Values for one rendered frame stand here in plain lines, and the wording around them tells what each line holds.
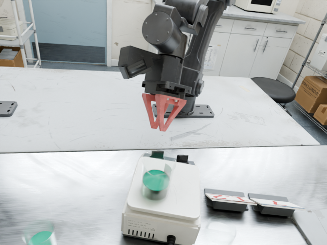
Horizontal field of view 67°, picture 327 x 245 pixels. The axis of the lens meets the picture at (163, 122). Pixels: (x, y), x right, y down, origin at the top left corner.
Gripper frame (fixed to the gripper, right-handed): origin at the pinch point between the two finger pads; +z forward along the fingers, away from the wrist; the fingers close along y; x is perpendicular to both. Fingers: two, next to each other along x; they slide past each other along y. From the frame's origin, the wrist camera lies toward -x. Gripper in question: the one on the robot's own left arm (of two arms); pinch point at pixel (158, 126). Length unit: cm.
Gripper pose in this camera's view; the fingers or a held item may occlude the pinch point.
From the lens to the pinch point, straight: 52.8
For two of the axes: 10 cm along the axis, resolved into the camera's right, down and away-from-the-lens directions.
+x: 8.2, 1.1, 5.6
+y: 5.5, 1.4, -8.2
